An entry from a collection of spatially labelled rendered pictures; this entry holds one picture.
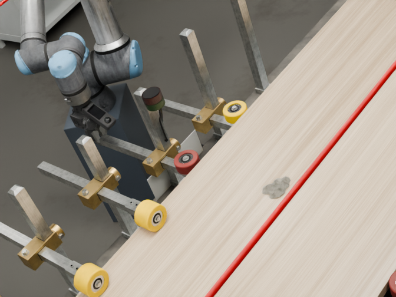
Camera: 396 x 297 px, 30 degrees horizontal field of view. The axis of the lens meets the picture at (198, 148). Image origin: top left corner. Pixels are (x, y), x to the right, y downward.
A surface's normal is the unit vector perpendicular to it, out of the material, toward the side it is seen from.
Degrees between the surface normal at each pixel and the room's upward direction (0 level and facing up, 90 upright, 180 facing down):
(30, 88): 0
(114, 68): 79
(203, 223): 0
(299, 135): 0
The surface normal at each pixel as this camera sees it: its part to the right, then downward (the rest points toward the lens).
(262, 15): -0.28, -0.72
